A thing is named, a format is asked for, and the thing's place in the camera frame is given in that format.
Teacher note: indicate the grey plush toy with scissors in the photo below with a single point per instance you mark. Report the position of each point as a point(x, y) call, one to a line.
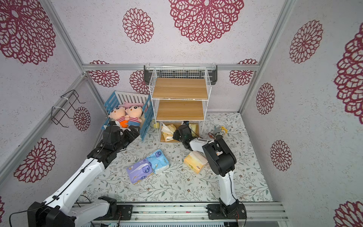
point(218, 131)

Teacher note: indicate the blue white toy crib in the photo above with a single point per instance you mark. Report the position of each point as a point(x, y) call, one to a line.
point(119, 98)

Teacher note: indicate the light blue tissue pack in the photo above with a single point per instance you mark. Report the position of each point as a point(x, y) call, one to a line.
point(158, 162)

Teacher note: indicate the beige tissue pack bottom shelf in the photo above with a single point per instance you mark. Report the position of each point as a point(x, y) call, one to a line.
point(168, 132)

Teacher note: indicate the yellow tissue pack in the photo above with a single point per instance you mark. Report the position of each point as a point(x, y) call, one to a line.
point(195, 161)

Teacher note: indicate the plush doll orange outfit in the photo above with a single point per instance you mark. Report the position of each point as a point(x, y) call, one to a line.
point(120, 117)

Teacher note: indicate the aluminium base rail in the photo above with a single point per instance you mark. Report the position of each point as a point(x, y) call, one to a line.
point(170, 212)

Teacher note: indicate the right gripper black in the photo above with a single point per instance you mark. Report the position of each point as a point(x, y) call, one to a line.
point(180, 133)

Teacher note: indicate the purple tissue pack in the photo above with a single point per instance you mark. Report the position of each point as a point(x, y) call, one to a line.
point(139, 171)

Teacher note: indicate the black wire wall rack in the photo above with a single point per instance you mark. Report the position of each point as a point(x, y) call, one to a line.
point(58, 113)

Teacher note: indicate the plush doll pink hat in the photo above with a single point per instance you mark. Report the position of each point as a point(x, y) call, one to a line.
point(134, 111)

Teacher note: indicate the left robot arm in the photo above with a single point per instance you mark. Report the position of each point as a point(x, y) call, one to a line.
point(58, 210)

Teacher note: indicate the dark grey wall shelf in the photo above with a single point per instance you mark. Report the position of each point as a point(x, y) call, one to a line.
point(179, 73)

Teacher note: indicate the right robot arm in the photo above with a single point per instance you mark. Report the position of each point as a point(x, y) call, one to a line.
point(222, 162)

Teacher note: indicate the white wire three-tier shelf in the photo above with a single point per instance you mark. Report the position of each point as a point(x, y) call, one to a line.
point(176, 101)

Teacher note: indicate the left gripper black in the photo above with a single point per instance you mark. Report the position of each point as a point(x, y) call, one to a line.
point(131, 136)

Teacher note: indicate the green tissue pack bottom shelf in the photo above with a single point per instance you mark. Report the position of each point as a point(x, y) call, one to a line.
point(193, 128)

